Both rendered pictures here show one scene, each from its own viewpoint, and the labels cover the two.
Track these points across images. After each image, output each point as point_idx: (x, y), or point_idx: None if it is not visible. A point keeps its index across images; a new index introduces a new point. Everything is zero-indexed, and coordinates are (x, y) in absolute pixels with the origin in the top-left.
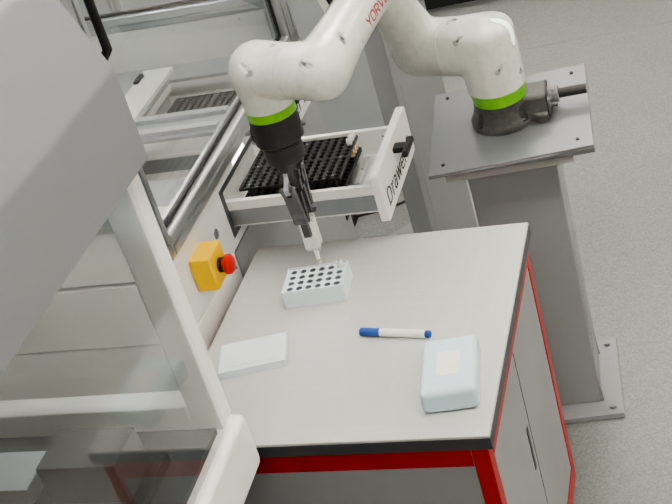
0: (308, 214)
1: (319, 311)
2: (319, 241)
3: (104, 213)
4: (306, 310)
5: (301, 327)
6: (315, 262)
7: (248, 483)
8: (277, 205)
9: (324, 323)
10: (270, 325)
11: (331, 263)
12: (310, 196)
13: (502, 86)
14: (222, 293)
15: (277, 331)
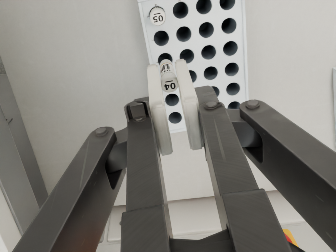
0: (207, 115)
1: (260, 32)
2: (180, 66)
3: None
4: (251, 62)
5: (305, 53)
6: (91, 98)
7: None
8: (20, 233)
9: (304, 7)
10: (284, 114)
11: (148, 42)
12: (103, 146)
13: None
14: (195, 218)
15: (305, 96)
